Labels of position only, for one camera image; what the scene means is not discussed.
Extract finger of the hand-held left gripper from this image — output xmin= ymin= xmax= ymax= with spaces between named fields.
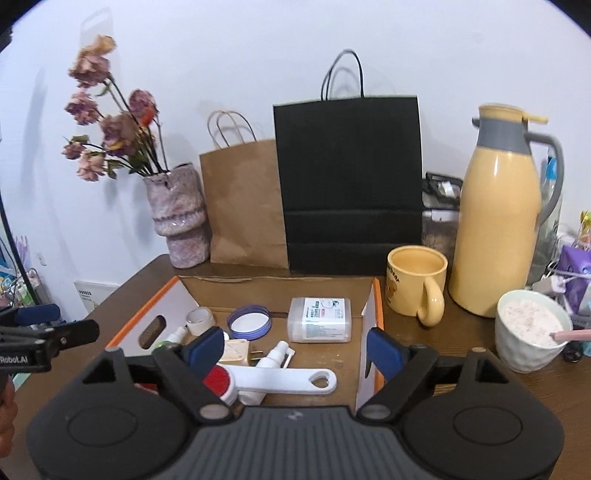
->
xmin=0 ymin=303 xmax=62 ymax=326
xmin=0 ymin=318 xmax=100 ymax=348

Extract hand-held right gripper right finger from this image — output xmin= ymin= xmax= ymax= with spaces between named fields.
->
xmin=356 ymin=328 xmax=509 ymax=422

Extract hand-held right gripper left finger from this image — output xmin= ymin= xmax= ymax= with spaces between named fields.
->
xmin=82 ymin=326 xmax=235 ymax=424

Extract white round jar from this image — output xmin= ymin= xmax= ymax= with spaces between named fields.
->
xmin=185 ymin=308 xmax=216 ymax=337

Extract white power adapter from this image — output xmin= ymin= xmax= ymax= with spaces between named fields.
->
xmin=221 ymin=339 xmax=265 ymax=366

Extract blue rimmed lid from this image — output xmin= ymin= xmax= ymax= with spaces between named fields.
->
xmin=226 ymin=305 xmax=272 ymax=341

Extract clear cotton swab box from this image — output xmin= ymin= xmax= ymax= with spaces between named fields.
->
xmin=287 ymin=296 xmax=352 ymax=344

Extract white spray bottle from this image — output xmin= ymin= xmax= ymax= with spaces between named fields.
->
xmin=240 ymin=340 xmax=296 ymax=405

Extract red cardboard box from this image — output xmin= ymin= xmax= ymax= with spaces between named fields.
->
xmin=105 ymin=275 xmax=385 ymax=408

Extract white red lint brush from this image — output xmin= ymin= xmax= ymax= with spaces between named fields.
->
xmin=203 ymin=364 xmax=337 ymax=407

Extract white flat panel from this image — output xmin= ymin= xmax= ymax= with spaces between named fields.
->
xmin=73 ymin=280 xmax=122 ymax=320

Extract yellow mug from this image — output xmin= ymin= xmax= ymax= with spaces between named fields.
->
xmin=385 ymin=245 xmax=449 ymax=328

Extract black light stand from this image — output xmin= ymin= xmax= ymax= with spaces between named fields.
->
xmin=0 ymin=198 xmax=29 ymax=280

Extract pink mottled vase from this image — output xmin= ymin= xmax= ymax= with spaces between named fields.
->
xmin=143 ymin=162 xmax=212 ymax=270

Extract white ribbed bowl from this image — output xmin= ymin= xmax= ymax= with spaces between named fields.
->
xmin=494 ymin=289 xmax=574 ymax=374

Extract brown paper bag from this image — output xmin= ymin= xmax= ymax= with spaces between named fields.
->
xmin=199 ymin=110 xmax=290 ymax=270

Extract black paper bag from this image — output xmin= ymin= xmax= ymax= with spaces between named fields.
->
xmin=273 ymin=49 xmax=425 ymax=277

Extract yellow thermos jug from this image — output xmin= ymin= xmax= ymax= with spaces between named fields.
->
xmin=448 ymin=104 xmax=565 ymax=319

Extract pink spoon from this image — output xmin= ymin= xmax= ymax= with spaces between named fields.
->
xmin=553 ymin=328 xmax=591 ymax=343

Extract purple packet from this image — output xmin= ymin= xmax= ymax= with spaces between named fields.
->
xmin=558 ymin=244 xmax=591 ymax=315

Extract dried pink roses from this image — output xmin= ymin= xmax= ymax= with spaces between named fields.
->
xmin=62 ymin=35 xmax=170 ymax=182

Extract metal wire rack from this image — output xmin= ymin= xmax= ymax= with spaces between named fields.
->
xmin=0 ymin=267 xmax=43 ymax=311

